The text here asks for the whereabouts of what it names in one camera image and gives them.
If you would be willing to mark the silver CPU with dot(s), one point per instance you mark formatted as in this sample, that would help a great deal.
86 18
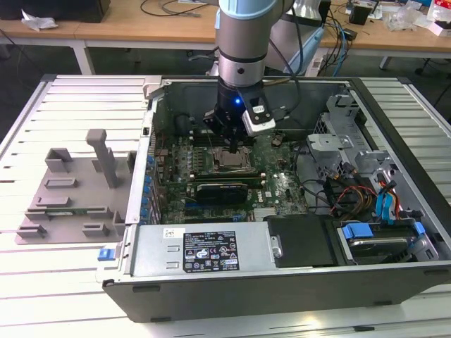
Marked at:
230 162

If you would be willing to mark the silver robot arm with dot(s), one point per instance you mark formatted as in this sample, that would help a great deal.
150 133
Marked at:
243 38

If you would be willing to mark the CPU socket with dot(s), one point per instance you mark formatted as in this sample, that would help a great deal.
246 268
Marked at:
215 168

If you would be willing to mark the silver coin battery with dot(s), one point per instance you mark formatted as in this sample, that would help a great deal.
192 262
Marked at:
276 141

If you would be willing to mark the black graphics card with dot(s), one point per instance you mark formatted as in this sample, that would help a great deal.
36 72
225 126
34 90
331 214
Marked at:
222 193

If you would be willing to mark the blue card clip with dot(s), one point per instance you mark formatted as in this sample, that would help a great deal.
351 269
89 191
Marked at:
148 180
146 191
143 212
151 163
144 201

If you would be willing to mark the green motherboard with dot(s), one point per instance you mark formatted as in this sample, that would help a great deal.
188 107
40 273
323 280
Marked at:
285 190

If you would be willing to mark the silver drive cage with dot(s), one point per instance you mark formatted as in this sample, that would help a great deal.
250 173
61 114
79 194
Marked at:
329 142

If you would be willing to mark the silver chipset heatsink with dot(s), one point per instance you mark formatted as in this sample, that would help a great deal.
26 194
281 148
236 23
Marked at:
266 214

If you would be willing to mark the tall black box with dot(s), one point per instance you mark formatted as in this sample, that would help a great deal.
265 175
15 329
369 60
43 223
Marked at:
326 10

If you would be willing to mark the small black device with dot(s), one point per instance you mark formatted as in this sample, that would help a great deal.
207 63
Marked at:
350 33

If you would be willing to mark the black plastic shroud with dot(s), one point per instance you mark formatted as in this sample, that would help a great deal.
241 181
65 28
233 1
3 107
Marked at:
299 243

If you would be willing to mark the silver power supply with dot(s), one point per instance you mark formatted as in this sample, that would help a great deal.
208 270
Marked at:
155 253

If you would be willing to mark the small black box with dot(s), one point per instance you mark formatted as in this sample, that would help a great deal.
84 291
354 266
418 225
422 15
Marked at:
359 15

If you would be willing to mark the grey parts rack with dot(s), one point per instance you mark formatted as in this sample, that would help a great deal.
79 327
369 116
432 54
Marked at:
81 200

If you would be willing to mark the blue case latch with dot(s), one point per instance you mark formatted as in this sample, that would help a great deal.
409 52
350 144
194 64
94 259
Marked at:
105 255

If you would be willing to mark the black PC case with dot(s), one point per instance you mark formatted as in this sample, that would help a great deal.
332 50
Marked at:
246 299

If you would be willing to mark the clear plastic bags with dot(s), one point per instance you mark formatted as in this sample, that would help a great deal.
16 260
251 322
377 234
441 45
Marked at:
405 17

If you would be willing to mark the wide black box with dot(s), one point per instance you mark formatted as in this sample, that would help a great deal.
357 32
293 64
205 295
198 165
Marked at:
53 8

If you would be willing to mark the hard disk in blue carrier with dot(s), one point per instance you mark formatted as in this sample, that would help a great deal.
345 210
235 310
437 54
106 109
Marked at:
380 248

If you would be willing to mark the crumpled white paper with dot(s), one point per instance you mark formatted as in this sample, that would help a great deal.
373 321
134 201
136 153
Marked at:
38 21

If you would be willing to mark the white red box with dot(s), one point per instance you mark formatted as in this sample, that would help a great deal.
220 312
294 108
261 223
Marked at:
440 17

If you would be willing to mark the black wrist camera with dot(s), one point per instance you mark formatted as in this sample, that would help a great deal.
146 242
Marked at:
211 119

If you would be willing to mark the wooden desk white frame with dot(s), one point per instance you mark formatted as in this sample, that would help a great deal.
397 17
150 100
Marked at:
141 31

